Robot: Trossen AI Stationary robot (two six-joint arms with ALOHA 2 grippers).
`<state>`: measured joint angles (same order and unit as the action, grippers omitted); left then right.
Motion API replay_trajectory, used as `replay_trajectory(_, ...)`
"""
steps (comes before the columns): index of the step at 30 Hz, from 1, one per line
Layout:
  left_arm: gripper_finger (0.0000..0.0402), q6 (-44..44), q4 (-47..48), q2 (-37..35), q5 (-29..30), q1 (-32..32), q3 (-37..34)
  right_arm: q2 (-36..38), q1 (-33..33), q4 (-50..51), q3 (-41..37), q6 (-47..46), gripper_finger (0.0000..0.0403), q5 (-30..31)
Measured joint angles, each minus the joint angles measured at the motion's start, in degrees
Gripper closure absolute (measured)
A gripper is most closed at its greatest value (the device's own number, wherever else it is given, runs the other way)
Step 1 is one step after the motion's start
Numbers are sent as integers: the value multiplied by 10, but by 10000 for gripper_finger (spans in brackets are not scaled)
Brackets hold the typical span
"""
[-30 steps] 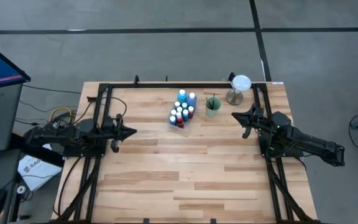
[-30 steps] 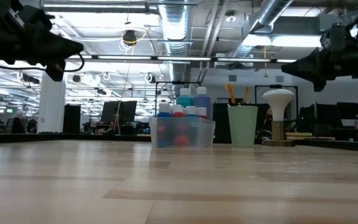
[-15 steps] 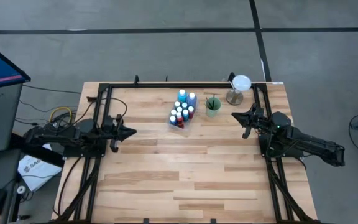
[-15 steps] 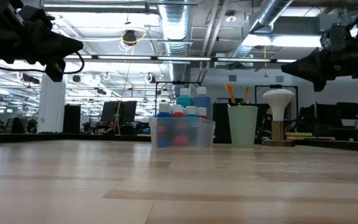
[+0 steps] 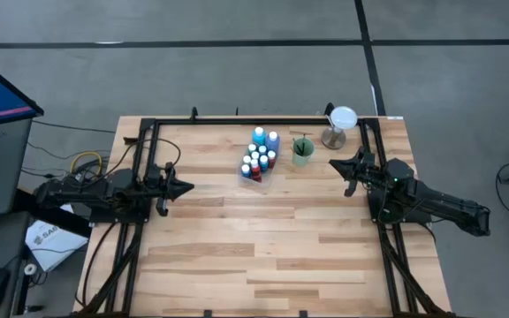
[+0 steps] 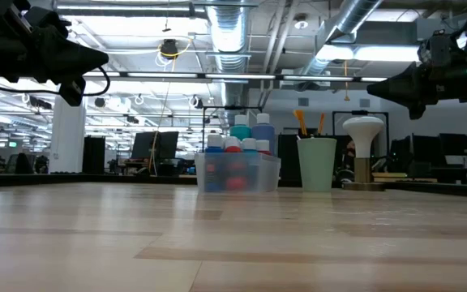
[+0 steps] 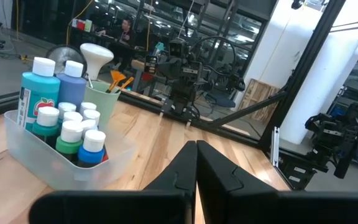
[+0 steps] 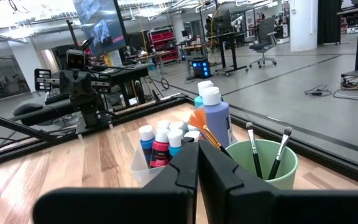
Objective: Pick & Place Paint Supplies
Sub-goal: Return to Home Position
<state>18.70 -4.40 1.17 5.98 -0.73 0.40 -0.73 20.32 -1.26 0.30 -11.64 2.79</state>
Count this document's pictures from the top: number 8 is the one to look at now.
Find computer monitor blue screen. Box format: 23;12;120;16
72;0;129;57

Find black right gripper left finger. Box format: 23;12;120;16
32;137;200;224

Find clear plastic bin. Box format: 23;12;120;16
131;124;239;187

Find black computer blue lights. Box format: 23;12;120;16
191;57;213;80

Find grey office chair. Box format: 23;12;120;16
248;17;278;69

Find black paintbrush silver ferrule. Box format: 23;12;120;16
246;121;264;180
267;126;293;180

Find orange fan paintbrush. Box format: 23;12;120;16
188;108;232;159

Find pale green plastic cup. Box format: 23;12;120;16
225;139;299;190

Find small light blue paint bottle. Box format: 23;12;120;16
166;129;185;157

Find black power adapter cable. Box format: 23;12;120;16
304;83;333;97

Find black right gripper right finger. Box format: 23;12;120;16
199;139;358;224

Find dark desk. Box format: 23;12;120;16
103;63;151;106

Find small brick red paint bottle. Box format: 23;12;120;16
149;128;171;169

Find black aluminium table frame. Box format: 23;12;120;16
0;93;358;189

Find tall black cabinet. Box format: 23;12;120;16
317;0;344;46

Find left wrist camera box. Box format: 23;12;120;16
65;49;86;71

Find large teal paint bottle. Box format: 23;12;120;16
193;80;214;110

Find white building pillar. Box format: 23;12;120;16
289;0;319;53

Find red storage shelf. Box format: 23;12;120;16
147;29;180;65

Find grey wall poster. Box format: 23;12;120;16
0;55;31;105

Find black desk with monitor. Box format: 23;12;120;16
209;9;250;78

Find large lavender paint bottle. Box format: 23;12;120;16
199;86;233;149

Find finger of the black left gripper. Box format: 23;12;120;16
59;70;76;93
75;70;92;93

